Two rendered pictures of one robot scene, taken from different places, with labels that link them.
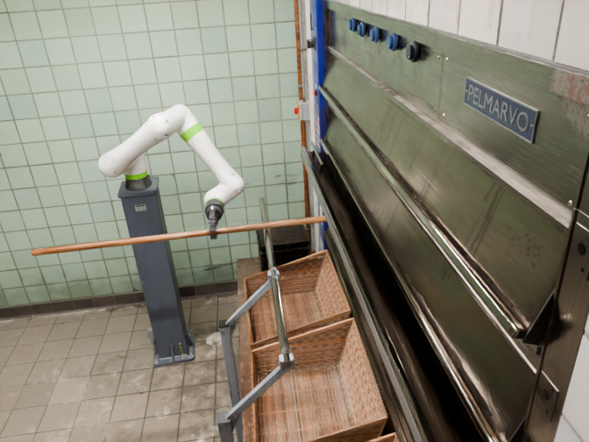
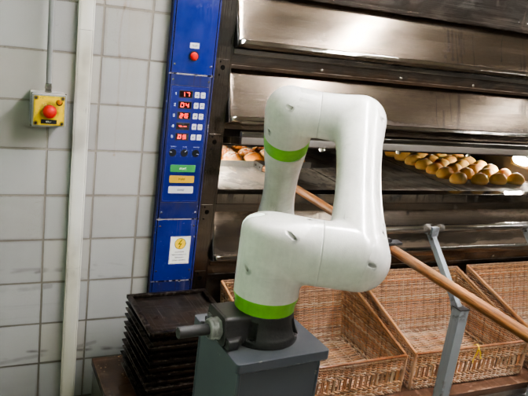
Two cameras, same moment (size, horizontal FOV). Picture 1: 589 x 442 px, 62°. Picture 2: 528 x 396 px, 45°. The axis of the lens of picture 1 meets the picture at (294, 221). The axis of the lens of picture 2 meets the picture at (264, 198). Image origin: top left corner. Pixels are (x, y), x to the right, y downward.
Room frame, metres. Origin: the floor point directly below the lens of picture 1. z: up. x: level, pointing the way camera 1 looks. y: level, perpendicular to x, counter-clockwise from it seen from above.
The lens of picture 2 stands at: (3.01, 1.94, 1.81)
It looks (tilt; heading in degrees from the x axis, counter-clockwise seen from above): 16 degrees down; 249
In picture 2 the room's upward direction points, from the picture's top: 8 degrees clockwise
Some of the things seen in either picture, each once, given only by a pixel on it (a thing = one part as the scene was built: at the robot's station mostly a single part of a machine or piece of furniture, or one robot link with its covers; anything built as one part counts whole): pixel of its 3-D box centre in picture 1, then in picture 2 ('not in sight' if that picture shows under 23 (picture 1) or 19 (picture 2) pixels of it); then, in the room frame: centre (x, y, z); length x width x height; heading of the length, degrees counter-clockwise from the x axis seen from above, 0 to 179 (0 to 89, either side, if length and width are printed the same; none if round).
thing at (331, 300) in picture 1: (293, 304); (309, 334); (2.02, 0.03, 0.72); 0.56 x 0.49 x 0.28; 6
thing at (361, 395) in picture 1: (310, 393); (435, 320); (1.43, -0.02, 0.72); 0.56 x 0.49 x 0.28; 4
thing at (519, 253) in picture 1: (382, 122); (444, 45); (1.47, -0.29, 1.80); 1.79 x 0.11 x 0.19; 5
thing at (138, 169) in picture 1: (131, 160); (276, 262); (2.55, 0.86, 1.36); 0.16 x 0.13 x 0.19; 158
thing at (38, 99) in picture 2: (304, 110); (47, 108); (2.96, -0.10, 1.46); 0.10 x 0.07 x 0.10; 5
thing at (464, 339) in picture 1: (379, 199); (431, 109); (1.47, -0.29, 1.54); 1.79 x 0.11 x 0.19; 5
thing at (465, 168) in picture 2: not in sight; (452, 164); (0.93, -0.78, 1.21); 0.61 x 0.48 x 0.06; 95
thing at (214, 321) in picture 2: (138, 176); (237, 321); (2.61, 0.87, 1.23); 0.26 x 0.15 x 0.06; 9
